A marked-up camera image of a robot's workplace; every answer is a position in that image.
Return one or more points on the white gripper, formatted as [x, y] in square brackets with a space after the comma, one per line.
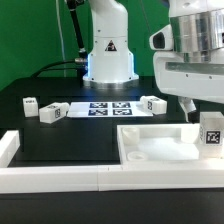
[202, 81]

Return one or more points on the white square table top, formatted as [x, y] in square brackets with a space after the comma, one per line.
[164, 143]

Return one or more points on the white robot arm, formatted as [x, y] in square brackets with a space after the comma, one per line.
[188, 56]

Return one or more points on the white marker sheet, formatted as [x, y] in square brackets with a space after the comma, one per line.
[106, 109]

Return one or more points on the white U-shaped obstacle fence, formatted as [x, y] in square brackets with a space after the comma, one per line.
[207, 173]

